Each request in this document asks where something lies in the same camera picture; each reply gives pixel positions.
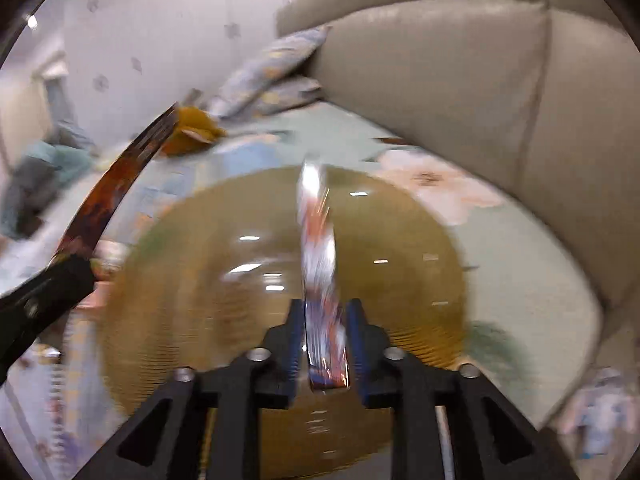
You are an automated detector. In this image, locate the long patterned snack box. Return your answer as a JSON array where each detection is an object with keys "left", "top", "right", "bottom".
[{"left": 51, "top": 104, "right": 179, "bottom": 262}]

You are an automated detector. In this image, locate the colourful snack packet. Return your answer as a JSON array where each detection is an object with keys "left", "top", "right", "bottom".
[{"left": 297, "top": 158, "right": 349, "bottom": 391}]

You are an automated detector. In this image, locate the blue patterned blanket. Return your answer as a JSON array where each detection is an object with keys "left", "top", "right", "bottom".
[{"left": 1, "top": 142, "right": 280, "bottom": 479}]

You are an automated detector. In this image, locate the grey green crumpled duvet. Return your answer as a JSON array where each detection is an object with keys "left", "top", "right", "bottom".
[{"left": 1, "top": 122, "right": 98, "bottom": 240}]

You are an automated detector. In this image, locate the round yellow woven tray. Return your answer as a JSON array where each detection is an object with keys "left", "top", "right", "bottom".
[{"left": 100, "top": 167, "right": 465, "bottom": 479}]

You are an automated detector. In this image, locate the brown plush toy red hat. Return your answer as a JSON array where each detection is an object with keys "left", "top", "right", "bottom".
[{"left": 160, "top": 107, "right": 228, "bottom": 157}]

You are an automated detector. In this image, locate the white wardrobe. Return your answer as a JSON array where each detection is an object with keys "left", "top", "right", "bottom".
[{"left": 62, "top": 0, "right": 285, "bottom": 145}]

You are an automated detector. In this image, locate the upper patterned pillow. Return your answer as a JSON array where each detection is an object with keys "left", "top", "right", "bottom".
[{"left": 203, "top": 25, "right": 330, "bottom": 118}]

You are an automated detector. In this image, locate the patterned pillow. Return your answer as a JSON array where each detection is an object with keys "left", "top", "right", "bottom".
[
  {"left": 243, "top": 76, "right": 322, "bottom": 118},
  {"left": 203, "top": 25, "right": 330, "bottom": 118}
]

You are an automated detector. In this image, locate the lower patterned pillow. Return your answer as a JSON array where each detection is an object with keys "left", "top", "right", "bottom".
[{"left": 243, "top": 76, "right": 322, "bottom": 118}]

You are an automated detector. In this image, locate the beige padded headboard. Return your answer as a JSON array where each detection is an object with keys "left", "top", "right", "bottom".
[{"left": 275, "top": 0, "right": 640, "bottom": 340}]

